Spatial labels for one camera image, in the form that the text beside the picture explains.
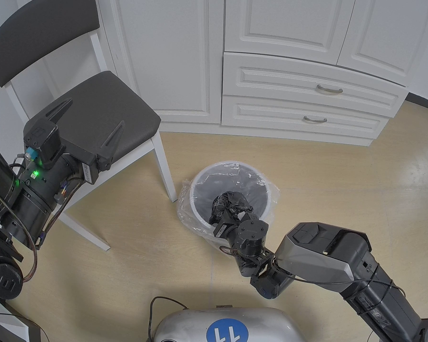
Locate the white wardrobe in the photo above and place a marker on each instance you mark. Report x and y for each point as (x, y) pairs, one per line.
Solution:
(281, 48)

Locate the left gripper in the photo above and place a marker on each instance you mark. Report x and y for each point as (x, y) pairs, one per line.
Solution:
(59, 182)

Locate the white trash bin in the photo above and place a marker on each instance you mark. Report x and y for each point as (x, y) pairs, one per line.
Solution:
(203, 191)

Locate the white chair dark grey seat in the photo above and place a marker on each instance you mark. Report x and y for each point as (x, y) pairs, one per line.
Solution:
(103, 112)

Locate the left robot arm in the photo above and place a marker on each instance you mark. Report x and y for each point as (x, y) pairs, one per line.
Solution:
(25, 212)

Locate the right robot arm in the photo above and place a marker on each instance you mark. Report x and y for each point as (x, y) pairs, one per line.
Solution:
(321, 251)

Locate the clear plastic bag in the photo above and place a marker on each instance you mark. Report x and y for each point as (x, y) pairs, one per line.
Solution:
(185, 208)

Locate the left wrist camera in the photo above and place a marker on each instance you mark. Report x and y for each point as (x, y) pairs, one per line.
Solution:
(44, 144)

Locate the black plastic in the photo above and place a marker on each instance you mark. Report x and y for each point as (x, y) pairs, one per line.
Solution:
(231, 203)

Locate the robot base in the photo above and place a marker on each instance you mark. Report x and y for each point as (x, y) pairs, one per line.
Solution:
(189, 324)

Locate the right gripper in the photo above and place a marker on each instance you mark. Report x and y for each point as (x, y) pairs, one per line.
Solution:
(227, 228)

